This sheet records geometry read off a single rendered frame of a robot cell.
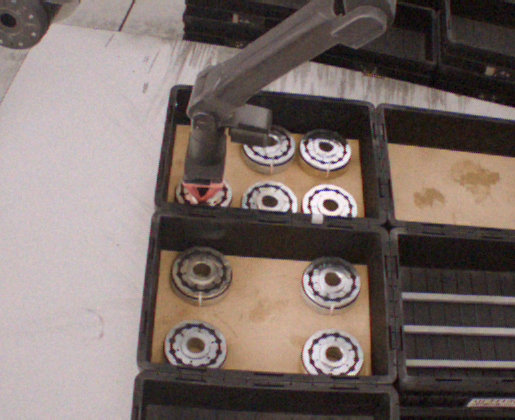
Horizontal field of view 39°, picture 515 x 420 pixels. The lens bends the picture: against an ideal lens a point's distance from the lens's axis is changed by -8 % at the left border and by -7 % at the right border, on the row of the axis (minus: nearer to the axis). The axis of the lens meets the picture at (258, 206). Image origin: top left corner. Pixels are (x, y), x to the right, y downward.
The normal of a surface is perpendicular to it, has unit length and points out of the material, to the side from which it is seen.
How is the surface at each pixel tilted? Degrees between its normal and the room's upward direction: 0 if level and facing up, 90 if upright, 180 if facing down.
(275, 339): 0
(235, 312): 0
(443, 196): 0
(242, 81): 103
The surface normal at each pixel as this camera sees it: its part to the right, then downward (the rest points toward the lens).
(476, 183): 0.10, -0.60
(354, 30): -0.18, 0.91
